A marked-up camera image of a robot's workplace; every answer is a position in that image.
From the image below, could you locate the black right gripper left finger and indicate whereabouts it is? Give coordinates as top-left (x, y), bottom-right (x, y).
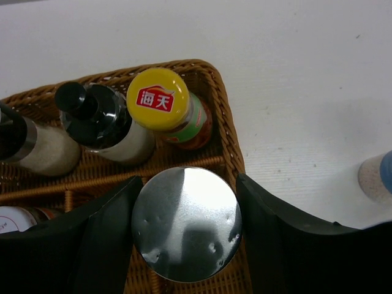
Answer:
top-left (1, 176), bottom-right (143, 293)

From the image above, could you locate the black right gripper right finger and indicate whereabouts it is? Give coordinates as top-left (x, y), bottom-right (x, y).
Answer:
top-left (236, 173), bottom-right (391, 293)

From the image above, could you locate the white-lid spice jar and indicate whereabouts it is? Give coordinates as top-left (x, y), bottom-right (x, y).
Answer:
top-left (0, 206), bottom-right (62, 234)

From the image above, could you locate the grinder bottle clear lid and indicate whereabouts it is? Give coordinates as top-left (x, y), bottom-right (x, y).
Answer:
top-left (1, 102), bottom-right (81, 176)

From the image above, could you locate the silver-lid shaker blue label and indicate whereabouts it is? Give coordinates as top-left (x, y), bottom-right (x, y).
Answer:
top-left (358, 151), bottom-right (391, 206)

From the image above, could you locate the black-capped white seasoning bottle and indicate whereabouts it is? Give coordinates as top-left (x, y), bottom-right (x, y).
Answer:
top-left (55, 81), bottom-right (156, 165)

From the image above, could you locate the red sauce bottle yellow cap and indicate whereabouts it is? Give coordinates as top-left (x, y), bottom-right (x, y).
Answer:
top-left (126, 68), bottom-right (213, 150)

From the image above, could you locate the brown wicker divided tray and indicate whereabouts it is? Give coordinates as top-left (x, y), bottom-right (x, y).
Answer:
top-left (1, 59), bottom-right (252, 293)

